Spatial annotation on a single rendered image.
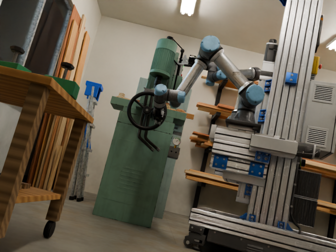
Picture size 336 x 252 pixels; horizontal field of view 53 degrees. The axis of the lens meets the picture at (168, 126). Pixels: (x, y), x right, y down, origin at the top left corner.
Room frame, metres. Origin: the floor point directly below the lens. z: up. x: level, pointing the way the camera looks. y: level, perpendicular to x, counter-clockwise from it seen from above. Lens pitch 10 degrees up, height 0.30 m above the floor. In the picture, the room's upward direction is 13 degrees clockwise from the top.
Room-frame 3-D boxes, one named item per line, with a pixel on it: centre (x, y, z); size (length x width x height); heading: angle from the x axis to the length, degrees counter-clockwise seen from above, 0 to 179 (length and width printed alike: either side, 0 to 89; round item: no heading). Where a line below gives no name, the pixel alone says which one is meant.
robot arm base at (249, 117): (2.14, -0.48, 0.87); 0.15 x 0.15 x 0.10
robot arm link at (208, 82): (2.59, -0.26, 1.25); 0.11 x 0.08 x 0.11; 24
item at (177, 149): (2.56, -0.09, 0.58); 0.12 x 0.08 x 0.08; 179
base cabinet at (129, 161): (2.82, 0.17, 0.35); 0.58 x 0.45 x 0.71; 179
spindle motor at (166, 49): (2.70, 0.17, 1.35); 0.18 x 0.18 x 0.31
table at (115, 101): (2.60, 0.18, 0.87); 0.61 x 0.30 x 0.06; 89
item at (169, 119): (2.64, 0.17, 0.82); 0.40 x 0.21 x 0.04; 89
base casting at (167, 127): (2.83, 0.17, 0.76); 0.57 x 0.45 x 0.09; 179
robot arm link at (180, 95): (2.04, -0.01, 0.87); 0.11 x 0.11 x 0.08; 88
